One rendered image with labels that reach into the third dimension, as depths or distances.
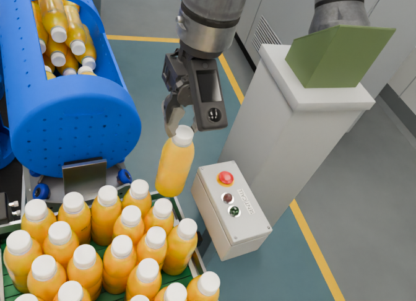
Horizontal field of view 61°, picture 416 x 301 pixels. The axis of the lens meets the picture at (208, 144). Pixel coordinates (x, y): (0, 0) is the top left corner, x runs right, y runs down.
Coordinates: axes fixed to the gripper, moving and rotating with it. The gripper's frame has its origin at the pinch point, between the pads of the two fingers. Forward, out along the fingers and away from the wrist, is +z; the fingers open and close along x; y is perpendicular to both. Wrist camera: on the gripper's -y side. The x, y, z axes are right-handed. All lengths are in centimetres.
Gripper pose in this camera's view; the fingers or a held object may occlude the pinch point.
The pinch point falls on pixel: (183, 133)
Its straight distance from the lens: 69.1
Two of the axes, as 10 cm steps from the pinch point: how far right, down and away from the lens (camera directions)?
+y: -3.8, -7.5, 5.5
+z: -2.4, 6.5, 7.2
